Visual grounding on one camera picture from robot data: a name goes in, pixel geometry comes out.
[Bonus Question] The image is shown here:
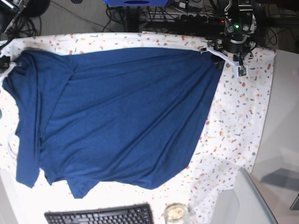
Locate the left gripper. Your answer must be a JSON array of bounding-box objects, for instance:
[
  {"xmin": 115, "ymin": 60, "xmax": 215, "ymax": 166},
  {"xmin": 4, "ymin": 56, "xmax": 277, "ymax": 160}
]
[{"xmin": 200, "ymin": 39, "xmax": 255, "ymax": 77}]

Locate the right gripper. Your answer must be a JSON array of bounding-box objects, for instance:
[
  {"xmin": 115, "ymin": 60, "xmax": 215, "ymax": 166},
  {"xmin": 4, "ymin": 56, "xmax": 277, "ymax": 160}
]
[{"xmin": 0, "ymin": 56, "xmax": 14, "ymax": 77}]

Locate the dark blue t-shirt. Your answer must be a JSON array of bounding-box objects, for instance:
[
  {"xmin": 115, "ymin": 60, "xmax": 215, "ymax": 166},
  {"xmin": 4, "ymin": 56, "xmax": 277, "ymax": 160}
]
[{"xmin": 2, "ymin": 48, "xmax": 222, "ymax": 198}]

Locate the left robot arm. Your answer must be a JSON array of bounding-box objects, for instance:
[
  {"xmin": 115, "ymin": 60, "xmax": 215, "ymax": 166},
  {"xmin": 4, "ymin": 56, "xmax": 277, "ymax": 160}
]
[{"xmin": 200, "ymin": 0, "xmax": 257, "ymax": 77}]

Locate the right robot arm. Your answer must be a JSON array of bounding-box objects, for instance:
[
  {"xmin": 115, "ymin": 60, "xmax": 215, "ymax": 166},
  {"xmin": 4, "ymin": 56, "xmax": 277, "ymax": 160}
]
[{"xmin": 0, "ymin": 0, "xmax": 50, "ymax": 52}]

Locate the black power strip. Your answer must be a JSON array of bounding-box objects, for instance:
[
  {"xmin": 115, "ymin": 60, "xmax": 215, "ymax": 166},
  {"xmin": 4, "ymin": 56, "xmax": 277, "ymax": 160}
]
[{"xmin": 139, "ymin": 11, "xmax": 225, "ymax": 24}]

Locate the terrazzo patterned tablecloth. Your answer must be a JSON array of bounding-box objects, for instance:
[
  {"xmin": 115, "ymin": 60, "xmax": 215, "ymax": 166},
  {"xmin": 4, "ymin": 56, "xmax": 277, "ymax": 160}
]
[{"xmin": 0, "ymin": 32, "xmax": 278, "ymax": 217}]

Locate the blue box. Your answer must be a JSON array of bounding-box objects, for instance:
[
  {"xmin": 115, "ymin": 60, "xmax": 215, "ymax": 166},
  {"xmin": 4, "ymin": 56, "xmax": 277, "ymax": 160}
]
[{"xmin": 103, "ymin": 0, "xmax": 174, "ymax": 7}]

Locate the glass jar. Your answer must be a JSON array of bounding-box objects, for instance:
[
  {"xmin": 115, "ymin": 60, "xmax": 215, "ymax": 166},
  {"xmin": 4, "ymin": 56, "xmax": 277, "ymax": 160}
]
[{"xmin": 164, "ymin": 203, "xmax": 190, "ymax": 224}]

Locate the black keyboard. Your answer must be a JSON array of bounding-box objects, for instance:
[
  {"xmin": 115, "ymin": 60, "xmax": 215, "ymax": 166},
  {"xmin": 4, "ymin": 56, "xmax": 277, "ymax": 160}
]
[{"xmin": 44, "ymin": 203, "xmax": 154, "ymax": 224}]

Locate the coiled white cable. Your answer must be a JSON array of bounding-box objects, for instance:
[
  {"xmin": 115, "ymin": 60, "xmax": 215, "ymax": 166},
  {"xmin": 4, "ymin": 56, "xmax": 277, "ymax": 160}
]
[{"xmin": 6, "ymin": 132, "xmax": 21, "ymax": 161}]

